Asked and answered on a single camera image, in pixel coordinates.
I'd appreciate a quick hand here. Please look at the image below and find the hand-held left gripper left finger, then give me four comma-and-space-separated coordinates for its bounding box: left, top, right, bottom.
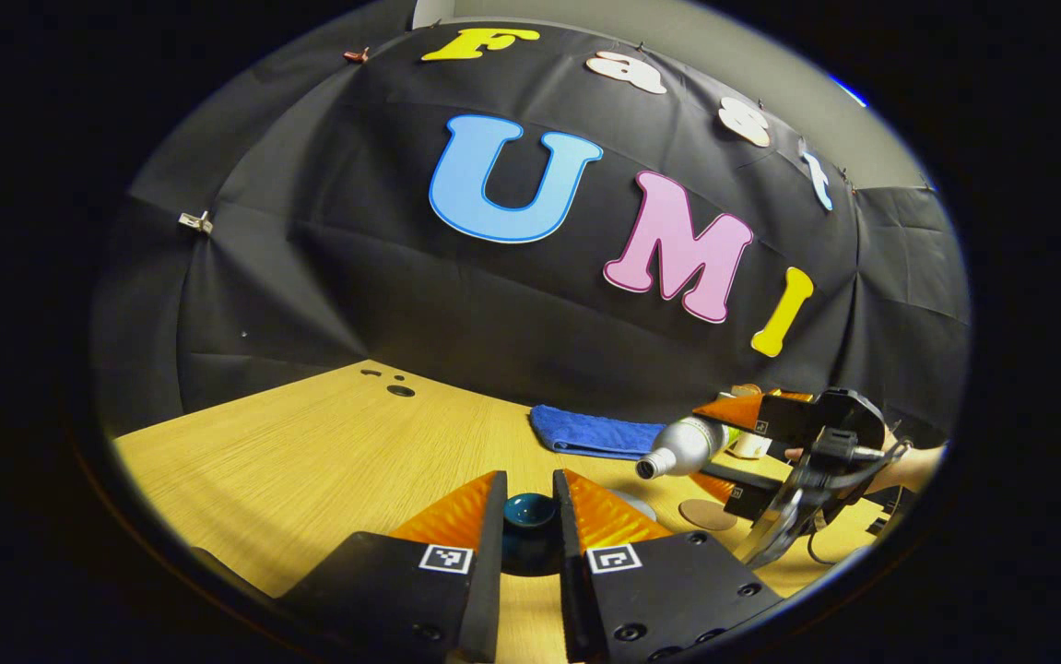
275, 469, 509, 664

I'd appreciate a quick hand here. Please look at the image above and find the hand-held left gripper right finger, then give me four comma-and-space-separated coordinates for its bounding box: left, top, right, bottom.
552, 468, 785, 664

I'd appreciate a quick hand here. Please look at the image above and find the round brown coaster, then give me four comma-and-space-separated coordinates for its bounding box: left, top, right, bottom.
678, 499, 739, 533

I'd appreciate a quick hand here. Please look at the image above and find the teal teacup lid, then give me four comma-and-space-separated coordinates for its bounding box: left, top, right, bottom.
501, 492, 563, 578

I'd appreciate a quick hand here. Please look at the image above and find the silver green-label water bottle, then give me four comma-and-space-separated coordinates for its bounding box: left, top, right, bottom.
635, 415, 745, 481

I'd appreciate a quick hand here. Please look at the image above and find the blue folded towel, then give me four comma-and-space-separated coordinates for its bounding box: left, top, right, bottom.
530, 404, 669, 461

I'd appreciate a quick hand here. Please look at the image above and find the black backdrop cloth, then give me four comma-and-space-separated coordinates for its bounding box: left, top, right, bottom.
92, 18, 972, 448

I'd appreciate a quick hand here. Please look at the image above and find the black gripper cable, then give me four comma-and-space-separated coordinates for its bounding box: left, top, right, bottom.
807, 439, 914, 565

